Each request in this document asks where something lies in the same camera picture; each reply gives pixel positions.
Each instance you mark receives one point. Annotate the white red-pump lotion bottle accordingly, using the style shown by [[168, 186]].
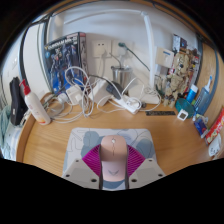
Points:
[[36, 108]]

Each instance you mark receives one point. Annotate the red chips can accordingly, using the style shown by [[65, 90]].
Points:
[[215, 128]]

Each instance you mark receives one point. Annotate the white power strip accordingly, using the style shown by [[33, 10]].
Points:
[[130, 104]]

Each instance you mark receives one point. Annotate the black bag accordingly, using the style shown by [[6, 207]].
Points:
[[17, 103]]

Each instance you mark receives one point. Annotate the small white desk clock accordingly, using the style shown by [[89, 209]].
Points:
[[182, 115]]

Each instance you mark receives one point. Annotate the colourful printed carton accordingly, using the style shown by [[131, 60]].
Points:
[[179, 43]]

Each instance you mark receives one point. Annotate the white wall socket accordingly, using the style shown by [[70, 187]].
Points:
[[101, 48]]

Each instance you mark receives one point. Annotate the white wall-mounted box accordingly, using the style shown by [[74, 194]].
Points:
[[164, 57]]

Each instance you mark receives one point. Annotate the grey metal desk frame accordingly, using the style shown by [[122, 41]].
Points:
[[42, 50]]

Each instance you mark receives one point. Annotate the blue robot model kit box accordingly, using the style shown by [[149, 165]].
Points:
[[65, 61]]

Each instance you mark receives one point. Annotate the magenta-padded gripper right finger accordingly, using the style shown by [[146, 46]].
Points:
[[148, 171]]

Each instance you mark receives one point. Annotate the small white charger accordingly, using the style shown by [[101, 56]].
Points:
[[74, 94]]

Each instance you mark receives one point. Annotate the teal blanket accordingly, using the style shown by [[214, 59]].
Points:
[[4, 123]]

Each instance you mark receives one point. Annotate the small blue box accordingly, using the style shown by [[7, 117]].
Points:
[[201, 126]]

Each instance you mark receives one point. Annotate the tan robot figure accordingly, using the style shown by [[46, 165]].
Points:
[[178, 80]]

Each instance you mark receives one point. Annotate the teal round bowl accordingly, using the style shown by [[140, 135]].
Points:
[[184, 104]]

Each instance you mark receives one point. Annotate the grey blue printed mouse pad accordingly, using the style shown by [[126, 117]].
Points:
[[85, 140]]

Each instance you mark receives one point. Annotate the large white power adapter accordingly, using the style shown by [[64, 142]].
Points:
[[99, 93]]

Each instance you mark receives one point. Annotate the blue checkered pillow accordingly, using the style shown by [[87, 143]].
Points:
[[11, 140]]

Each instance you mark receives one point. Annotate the blue spray bottle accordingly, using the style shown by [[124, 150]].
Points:
[[201, 98]]

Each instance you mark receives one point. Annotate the black ruler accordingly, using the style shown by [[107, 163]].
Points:
[[160, 113]]

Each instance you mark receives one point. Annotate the white desk lamp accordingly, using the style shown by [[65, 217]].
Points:
[[149, 50]]

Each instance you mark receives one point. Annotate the pink computer mouse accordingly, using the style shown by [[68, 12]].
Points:
[[113, 156]]

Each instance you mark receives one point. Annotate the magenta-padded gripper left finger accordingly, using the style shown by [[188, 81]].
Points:
[[78, 173]]

